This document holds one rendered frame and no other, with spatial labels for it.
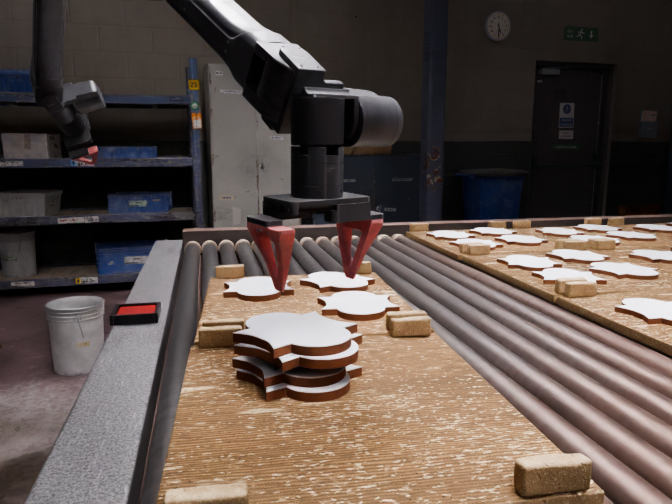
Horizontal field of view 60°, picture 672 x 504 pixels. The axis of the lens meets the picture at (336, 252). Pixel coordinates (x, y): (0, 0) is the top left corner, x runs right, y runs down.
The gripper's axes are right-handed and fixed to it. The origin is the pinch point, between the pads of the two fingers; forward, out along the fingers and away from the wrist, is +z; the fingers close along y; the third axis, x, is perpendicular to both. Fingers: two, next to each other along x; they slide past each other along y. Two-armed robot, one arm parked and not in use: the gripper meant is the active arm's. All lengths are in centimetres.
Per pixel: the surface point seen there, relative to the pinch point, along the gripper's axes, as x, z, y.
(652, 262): -9, 13, -102
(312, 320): -3.7, 6.6, -2.1
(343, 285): -31.3, 12.6, -28.4
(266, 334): -2.4, 6.5, 5.1
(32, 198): -465, 44, -51
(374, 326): -11.4, 13.0, -19.0
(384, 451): 17.1, 11.8, 4.4
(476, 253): -40, 14, -77
